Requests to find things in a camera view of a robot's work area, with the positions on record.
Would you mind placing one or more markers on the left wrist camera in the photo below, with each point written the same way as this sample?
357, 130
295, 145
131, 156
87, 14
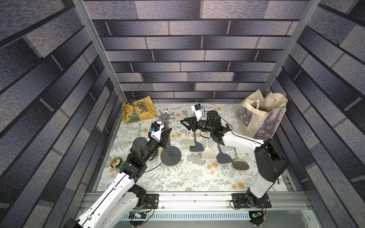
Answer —
155, 131

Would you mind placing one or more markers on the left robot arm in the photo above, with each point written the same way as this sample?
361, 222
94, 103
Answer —
123, 195

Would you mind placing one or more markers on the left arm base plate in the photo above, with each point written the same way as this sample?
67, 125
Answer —
148, 201

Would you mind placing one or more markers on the green handle grey spoon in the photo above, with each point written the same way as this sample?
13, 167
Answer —
238, 163

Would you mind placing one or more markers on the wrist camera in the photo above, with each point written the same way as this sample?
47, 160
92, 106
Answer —
155, 131
198, 109

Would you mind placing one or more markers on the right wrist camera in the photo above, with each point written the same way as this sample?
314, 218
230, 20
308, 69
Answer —
198, 109

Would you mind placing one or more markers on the left circuit board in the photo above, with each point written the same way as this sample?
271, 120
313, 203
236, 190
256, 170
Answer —
137, 215

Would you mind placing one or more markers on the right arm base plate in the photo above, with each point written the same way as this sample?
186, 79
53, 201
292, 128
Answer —
244, 201

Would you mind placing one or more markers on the green handle cream utensil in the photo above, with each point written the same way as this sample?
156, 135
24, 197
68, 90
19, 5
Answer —
187, 141

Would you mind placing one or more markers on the grey utensil rack stand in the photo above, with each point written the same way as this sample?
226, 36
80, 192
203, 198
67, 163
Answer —
170, 155

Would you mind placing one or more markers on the circuit board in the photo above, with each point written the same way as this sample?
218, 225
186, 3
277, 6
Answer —
137, 215
256, 218

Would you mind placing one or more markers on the green drink can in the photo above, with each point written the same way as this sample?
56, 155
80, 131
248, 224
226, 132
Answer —
116, 163

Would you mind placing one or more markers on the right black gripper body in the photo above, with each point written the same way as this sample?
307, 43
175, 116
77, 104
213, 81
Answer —
193, 124

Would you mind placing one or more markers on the right circuit board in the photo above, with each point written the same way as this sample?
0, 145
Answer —
256, 218

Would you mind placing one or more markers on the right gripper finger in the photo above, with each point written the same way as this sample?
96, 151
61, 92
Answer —
190, 125
189, 119

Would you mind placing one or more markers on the yellow chips bag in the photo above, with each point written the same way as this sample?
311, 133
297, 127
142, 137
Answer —
139, 110

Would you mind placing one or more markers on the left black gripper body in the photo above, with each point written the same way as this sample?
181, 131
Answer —
162, 141

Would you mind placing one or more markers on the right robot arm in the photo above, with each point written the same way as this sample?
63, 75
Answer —
271, 161

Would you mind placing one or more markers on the green handle grey turner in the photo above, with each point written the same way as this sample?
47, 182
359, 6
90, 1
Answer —
221, 157

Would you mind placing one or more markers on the wooden handle white spatula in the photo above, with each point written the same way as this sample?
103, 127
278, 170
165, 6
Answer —
208, 153

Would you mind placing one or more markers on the canvas tote bag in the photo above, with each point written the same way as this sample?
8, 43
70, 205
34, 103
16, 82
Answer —
259, 116

